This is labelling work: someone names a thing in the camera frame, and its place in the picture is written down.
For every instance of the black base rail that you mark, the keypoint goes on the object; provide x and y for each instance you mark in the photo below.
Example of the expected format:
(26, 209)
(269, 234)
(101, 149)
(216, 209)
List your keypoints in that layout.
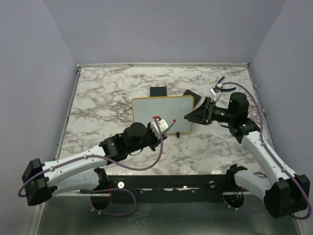
(173, 188)

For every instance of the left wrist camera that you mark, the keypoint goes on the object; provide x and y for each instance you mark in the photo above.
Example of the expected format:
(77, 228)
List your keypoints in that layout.
(159, 126)

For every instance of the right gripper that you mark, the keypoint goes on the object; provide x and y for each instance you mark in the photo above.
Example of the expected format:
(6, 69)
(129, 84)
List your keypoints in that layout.
(203, 114)

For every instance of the black square block right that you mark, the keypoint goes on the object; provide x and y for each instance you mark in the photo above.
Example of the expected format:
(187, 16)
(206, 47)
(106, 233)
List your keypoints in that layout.
(195, 96)

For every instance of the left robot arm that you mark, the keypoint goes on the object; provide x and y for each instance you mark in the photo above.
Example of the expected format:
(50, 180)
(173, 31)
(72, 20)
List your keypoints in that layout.
(85, 171)

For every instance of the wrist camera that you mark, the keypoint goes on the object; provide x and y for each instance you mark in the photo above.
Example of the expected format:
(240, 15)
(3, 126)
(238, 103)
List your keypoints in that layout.
(216, 92)
(159, 126)

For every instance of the black square block left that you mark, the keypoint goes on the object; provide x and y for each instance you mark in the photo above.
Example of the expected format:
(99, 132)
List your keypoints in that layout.
(158, 91)

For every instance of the black square block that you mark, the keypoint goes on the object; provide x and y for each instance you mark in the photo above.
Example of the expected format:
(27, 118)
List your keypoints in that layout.
(158, 91)
(195, 96)

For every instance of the yellow framed whiteboard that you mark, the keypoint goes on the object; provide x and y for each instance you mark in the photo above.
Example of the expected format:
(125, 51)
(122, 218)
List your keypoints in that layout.
(170, 108)

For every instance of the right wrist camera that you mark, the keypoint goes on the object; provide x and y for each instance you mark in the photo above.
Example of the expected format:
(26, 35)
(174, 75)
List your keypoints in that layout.
(216, 92)

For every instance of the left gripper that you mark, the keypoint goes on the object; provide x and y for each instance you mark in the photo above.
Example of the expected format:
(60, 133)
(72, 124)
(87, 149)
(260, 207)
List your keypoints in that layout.
(157, 143)

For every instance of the metal table frame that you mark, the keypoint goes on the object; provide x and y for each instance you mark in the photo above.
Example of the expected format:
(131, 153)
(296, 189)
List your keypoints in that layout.
(101, 106)

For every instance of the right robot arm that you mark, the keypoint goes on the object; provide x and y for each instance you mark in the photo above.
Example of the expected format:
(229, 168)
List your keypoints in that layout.
(282, 191)

